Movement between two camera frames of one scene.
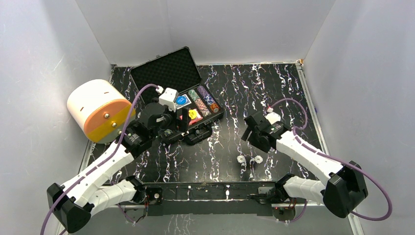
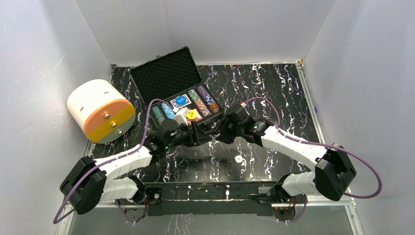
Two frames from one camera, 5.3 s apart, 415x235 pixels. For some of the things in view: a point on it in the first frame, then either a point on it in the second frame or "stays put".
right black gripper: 265,148 → 221,128
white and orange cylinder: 101,108 stays put
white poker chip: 241,158 stays put
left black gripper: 181,130 → 193,134
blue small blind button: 181,100 stays put
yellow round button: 192,113 stays put
